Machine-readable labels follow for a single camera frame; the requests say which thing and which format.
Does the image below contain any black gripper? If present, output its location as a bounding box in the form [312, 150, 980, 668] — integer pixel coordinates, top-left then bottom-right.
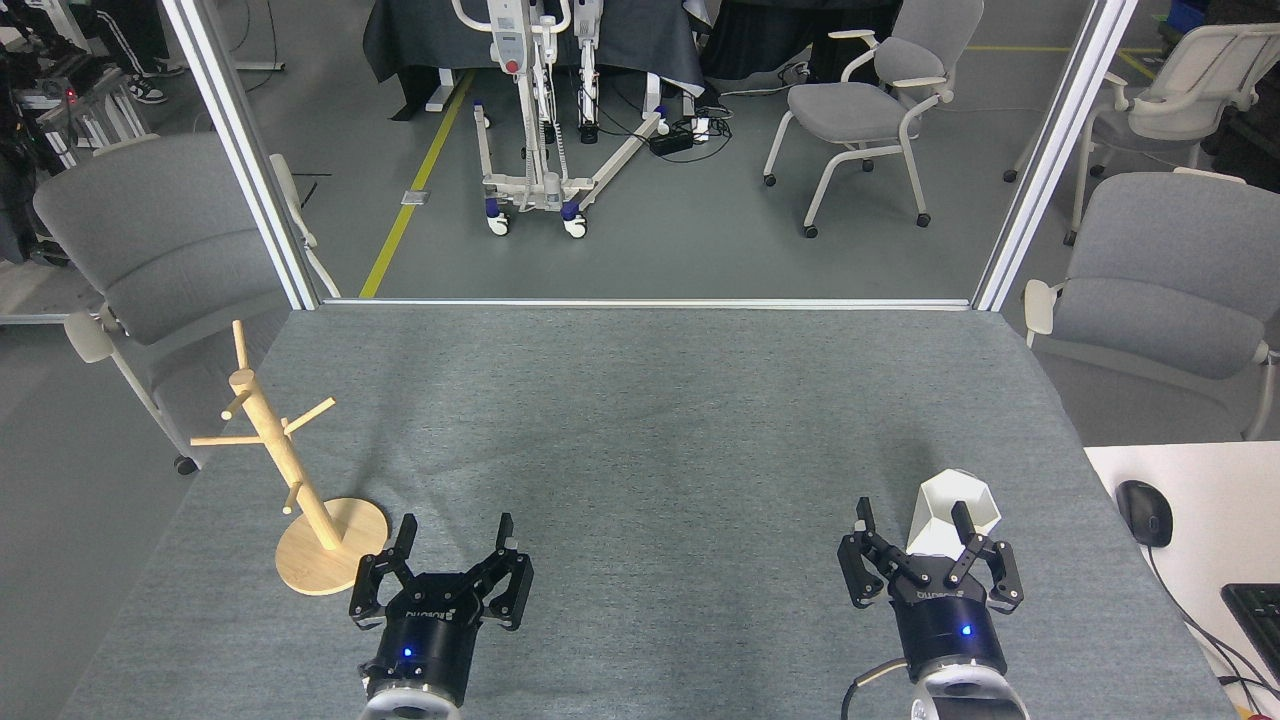
[838, 497, 1025, 686]
[349, 513, 534, 707]

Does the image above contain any white faceted cup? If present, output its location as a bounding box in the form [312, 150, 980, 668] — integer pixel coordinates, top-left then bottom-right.
[906, 468, 1002, 561]

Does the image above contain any wooden cup rack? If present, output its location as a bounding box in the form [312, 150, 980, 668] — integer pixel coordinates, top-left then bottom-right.
[190, 320, 390, 597]

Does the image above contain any metal equipment rack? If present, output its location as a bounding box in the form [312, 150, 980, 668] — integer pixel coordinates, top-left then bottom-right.
[0, 50, 151, 173]

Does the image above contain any black computer mouse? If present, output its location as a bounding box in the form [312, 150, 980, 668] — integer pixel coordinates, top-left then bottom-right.
[1116, 480, 1174, 548]

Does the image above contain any white desk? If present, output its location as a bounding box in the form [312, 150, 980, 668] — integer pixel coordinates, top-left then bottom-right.
[1085, 441, 1280, 720]

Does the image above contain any black keyboard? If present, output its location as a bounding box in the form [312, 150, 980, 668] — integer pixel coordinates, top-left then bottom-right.
[1221, 583, 1280, 691]

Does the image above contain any black power strip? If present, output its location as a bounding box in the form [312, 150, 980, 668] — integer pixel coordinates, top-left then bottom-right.
[648, 118, 733, 158]

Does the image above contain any white stand on wheels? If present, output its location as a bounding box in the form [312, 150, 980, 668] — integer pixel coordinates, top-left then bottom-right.
[452, 0, 673, 239]

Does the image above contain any table with black cloth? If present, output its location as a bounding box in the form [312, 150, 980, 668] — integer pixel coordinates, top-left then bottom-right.
[362, 0, 706, 121]

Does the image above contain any person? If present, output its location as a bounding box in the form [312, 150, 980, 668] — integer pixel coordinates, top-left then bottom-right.
[95, 0, 191, 105]

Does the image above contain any black mouse cable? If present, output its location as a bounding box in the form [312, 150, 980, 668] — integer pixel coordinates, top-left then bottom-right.
[1145, 545, 1280, 696]

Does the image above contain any silver table edge rail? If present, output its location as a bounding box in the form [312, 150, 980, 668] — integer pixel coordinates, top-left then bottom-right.
[320, 297, 973, 311]

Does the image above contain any grey chair with white frame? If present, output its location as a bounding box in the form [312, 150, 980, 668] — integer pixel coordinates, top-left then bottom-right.
[762, 0, 986, 239]
[33, 132, 341, 476]
[1004, 22, 1280, 246]
[1022, 168, 1280, 441]

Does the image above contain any silver post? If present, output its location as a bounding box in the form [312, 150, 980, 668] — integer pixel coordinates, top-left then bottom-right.
[972, 0, 1141, 311]
[160, 0, 321, 311]

